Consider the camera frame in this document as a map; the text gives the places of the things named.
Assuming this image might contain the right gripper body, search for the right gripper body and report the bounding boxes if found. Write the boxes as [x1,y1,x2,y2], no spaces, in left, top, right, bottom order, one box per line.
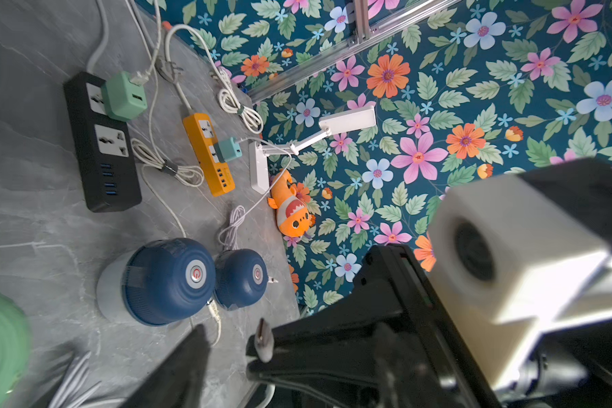
[246,244,499,407]

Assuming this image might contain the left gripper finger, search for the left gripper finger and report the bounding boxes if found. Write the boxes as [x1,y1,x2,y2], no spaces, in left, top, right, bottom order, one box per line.
[120,325,211,408]

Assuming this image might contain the blue meat grinder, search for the blue meat grinder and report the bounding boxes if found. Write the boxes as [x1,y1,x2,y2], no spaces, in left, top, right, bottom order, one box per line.
[96,238,216,326]
[214,249,269,310]

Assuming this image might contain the blue meat grinder front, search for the blue meat grinder front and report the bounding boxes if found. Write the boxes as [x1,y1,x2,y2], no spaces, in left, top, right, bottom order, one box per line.
[214,249,269,310]

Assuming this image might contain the green meat grinder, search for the green meat grinder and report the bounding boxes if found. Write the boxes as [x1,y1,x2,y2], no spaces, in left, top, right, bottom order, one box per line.
[0,293,31,406]

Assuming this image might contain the teal charger adapter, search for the teal charger adapter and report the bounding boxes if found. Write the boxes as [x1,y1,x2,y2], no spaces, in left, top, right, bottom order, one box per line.
[214,138,242,163]

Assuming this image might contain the green charger adapter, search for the green charger adapter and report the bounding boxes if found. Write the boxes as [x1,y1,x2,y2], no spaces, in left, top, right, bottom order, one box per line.
[101,71,148,122]

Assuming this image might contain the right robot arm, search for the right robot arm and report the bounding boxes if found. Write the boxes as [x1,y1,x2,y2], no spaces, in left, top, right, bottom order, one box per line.
[246,158,612,407]

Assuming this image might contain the orange clownfish plush toy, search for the orange clownfish plush toy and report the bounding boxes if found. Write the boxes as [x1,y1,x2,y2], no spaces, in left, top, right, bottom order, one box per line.
[268,170,315,238]

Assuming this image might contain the white folding desk lamp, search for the white folding desk lamp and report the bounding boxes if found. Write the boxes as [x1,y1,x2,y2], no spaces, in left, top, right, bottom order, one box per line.
[248,105,377,195]

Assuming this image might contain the black power strip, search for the black power strip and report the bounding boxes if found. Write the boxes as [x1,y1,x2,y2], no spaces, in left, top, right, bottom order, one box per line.
[63,71,142,213]

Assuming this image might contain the orange power strip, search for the orange power strip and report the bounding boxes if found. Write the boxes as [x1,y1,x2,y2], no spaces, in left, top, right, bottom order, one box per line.
[183,113,236,197]

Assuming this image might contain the white lamp cord bundle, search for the white lamp cord bundle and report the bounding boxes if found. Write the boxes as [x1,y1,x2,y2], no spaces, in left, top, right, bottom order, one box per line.
[164,24,265,135]

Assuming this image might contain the white cords at back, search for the white cords at back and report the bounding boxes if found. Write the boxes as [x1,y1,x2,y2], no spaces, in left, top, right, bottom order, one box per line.
[83,0,113,75]

